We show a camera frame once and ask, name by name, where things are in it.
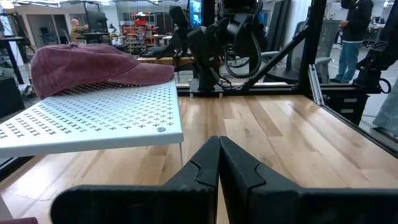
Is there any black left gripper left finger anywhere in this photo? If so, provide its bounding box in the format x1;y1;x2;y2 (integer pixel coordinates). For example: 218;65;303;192
50;135;221;224

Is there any maroon baseball cap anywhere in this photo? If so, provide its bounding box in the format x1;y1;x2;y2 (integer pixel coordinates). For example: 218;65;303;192
0;217;39;224
30;42;175;100

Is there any grey mesh office chair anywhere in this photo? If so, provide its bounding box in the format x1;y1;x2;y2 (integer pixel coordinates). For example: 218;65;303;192
261;19;342;84

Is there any dark computer monitor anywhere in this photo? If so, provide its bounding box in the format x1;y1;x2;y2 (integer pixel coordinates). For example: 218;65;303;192
85;11;109;34

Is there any white perforated metal rack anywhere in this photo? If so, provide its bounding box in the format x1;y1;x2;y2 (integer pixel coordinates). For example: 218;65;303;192
0;79;184;167

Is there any black standing desk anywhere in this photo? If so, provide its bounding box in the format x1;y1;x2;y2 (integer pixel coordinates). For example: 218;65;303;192
0;35;27;85

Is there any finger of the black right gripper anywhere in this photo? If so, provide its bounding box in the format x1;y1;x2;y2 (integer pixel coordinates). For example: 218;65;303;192
155;30;187;60

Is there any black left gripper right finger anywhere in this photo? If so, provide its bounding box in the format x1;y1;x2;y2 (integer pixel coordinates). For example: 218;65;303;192
219;136;398;224

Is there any wood top side desk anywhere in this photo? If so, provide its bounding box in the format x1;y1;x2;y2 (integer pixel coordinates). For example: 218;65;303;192
136;55;195;68

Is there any black drawer cabinet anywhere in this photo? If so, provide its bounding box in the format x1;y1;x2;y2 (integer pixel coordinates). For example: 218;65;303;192
323;92;371;126

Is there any shelf with red bins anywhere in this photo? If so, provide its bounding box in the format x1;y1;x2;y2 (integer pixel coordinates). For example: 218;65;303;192
119;12;157;54

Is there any black aluminium table frame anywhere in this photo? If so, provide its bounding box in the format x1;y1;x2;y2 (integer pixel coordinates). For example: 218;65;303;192
175;0;398;158

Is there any silver aluminium bracket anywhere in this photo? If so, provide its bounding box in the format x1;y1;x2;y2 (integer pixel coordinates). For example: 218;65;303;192
307;63;325;106

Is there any person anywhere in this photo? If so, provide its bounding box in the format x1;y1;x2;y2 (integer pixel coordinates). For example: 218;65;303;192
330;0;374;84
371;77;398;138
69;18;90;43

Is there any monitor with blue screen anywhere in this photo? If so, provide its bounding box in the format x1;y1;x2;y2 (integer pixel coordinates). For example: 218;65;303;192
188;0;203;29

